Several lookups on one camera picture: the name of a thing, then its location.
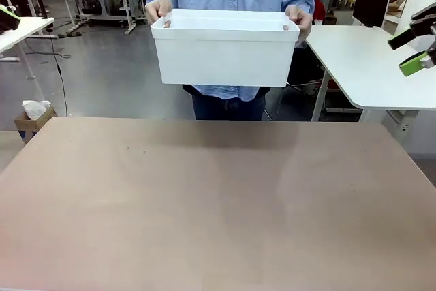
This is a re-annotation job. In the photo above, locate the white plastic basket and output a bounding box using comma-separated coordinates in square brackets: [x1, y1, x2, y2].
[150, 8, 301, 88]

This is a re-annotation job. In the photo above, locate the person's left hand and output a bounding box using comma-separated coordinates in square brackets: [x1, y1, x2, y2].
[282, 4, 313, 40]

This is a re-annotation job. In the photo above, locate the person's right hand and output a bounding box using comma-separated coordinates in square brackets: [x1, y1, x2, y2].
[144, 0, 173, 29]

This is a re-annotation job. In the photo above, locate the small white desk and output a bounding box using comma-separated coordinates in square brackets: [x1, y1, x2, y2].
[0, 16, 55, 80]

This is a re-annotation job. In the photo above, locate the large white desk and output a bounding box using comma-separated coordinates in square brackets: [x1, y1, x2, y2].
[305, 24, 436, 123]

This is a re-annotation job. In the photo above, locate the red garment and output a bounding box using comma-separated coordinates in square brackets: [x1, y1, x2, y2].
[313, 0, 326, 21]

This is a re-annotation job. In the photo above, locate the white tissue paper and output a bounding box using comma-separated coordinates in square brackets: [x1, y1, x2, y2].
[22, 99, 51, 121]

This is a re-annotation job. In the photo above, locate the cardboard box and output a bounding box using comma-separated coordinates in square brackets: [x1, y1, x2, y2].
[13, 105, 58, 144]

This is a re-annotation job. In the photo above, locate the black floor cable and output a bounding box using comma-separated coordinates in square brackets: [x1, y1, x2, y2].
[46, 30, 72, 117]

